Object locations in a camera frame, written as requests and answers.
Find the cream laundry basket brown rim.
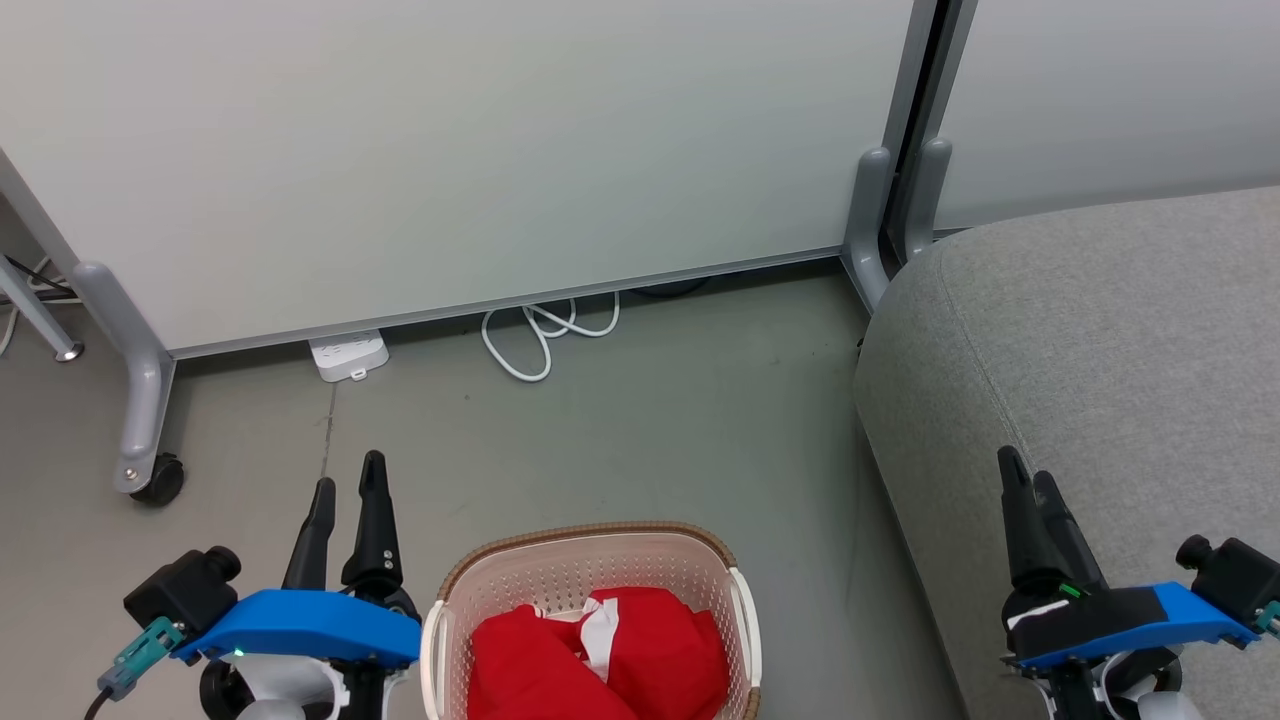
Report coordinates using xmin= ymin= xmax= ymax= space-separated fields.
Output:
xmin=420 ymin=520 xmax=763 ymax=720

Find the black caster wheel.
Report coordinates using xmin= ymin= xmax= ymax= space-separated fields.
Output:
xmin=130 ymin=453 xmax=186 ymax=506

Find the wide white partition panel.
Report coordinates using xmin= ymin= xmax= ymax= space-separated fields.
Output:
xmin=0 ymin=0 xmax=939 ymax=359

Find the grey partition foot with caster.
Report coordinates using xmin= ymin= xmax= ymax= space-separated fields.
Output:
xmin=72 ymin=262 xmax=177 ymax=496

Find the grey fabric sofa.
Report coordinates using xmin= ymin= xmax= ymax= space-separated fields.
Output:
xmin=853 ymin=185 xmax=1280 ymax=720

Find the black cable under partition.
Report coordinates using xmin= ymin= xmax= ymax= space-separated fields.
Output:
xmin=625 ymin=277 xmax=716 ymax=300

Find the red garment with white trim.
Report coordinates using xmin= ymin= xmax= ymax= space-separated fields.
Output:
xmin=467 ymin=586 xmax=729 ymax=720

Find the narrow white partition panel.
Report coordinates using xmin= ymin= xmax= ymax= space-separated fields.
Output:
xmin=935 ymin=0 xmax=1280 ymax=233

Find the white coiled power cable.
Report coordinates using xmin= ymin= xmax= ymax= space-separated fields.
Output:
xmin=481 ymin=292 xmax=622 ymax=383

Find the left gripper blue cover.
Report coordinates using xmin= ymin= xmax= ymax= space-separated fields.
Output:
xmin=172 ymin=450 xmax=423 ymax=720

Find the grey table leg disc foot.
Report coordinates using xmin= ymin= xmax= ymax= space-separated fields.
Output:
xmin=0 ymin=255 xmax=86 ymax=363

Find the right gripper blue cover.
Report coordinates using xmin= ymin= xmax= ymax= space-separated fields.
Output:
xmin=998 ymin=446 xmax=1259 ymax=691

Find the left teal camera connector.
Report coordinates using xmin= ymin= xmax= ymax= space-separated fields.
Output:
xmin=98 ymin=617 xmax=186 ymax=701

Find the white power strip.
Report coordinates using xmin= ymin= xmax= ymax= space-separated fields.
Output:
xmin=308 ymin=330 xmax=391 ymax=383

